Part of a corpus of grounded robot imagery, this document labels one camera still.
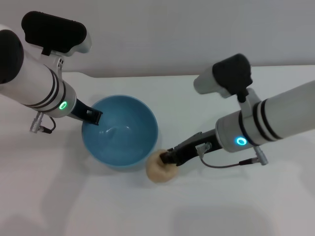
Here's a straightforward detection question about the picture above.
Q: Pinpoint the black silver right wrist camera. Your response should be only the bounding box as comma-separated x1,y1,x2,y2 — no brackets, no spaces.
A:
193,54,262,110

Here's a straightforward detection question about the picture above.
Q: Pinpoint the blue bowl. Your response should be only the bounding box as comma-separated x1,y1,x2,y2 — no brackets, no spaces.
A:
81,95,159,172

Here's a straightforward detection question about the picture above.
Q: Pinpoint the left arm connector cable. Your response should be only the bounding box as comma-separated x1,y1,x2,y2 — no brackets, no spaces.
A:
30,113,56,134

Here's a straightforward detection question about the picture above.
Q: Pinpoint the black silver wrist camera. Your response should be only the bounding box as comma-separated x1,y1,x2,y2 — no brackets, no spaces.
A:
21,10,93,74
193,54,262,110

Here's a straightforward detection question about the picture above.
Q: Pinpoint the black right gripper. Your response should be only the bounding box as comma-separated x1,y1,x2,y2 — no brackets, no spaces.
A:
159,130,224,167

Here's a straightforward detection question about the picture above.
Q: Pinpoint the beige egg yolk pastry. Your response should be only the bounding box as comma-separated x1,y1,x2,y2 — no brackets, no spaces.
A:
145,149,179,183

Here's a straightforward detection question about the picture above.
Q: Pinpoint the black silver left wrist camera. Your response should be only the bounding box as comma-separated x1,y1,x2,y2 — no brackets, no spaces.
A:
21,10,93,74

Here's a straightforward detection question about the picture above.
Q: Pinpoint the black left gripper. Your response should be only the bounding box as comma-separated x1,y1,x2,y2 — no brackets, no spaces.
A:
69,98,103,126

